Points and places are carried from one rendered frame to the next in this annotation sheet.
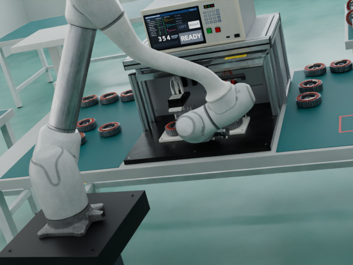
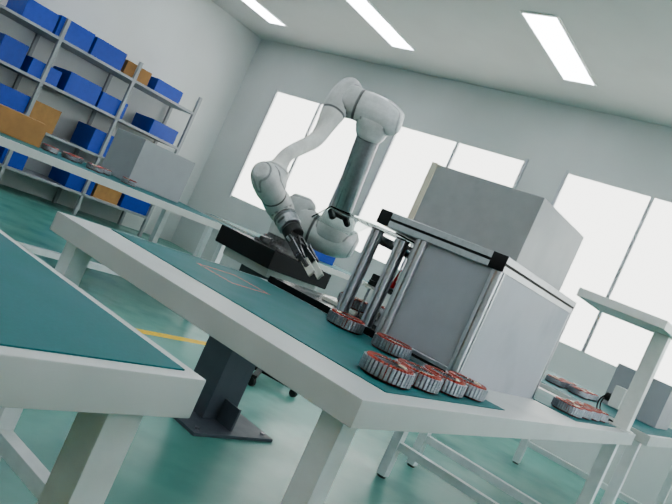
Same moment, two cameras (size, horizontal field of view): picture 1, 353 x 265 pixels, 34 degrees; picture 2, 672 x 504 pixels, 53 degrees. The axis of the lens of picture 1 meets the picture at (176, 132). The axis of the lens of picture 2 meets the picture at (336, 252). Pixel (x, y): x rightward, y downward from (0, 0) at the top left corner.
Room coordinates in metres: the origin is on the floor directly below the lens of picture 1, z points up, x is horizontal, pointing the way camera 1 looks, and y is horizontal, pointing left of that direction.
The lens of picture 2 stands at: (2.90, -2.48, 0.95)
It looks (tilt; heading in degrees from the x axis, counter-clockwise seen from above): 0 degrees down; 106
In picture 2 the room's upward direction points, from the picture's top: 24 degrees clockwise
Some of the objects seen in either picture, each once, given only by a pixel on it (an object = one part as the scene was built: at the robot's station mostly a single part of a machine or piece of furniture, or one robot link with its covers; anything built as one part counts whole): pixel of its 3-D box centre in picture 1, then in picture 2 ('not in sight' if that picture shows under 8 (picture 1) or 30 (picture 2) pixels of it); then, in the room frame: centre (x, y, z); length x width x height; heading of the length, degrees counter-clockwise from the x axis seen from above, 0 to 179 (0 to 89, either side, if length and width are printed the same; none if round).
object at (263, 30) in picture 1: (204, 40); (482, 264); (2.71, -0.24, 1.09); 0.68 x 0.44 x 0.05; 70
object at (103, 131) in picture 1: (109, 129); not in sight; (2.74, 0.32, 0.77); 0.11 x 0.11 x 0.04
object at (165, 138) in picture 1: (178, 132); not in sight; (2.46, -0.01, 0.78); 0.15 x 0.15 x 0.01; 70
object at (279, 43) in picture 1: (280, 61); (436, 308); (2.67, -0.57, 0.91); 0.28 x 0.03 x 0.32; 160
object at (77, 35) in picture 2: not in sight; (66, 32); (-2.84, 3.70, 1.89); 0.42 x 0.42 x 0.23; 68
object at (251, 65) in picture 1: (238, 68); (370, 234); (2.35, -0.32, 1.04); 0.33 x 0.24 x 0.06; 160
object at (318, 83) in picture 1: (310, 86); (391, 346); (2.62, -0.68, 0.77); 0.11 x 0.11 x 0.04
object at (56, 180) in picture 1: (56, 178); (295, 218); (1.80, 0.43, 0.99); 0.18 x 0.16 x 0.22; 9
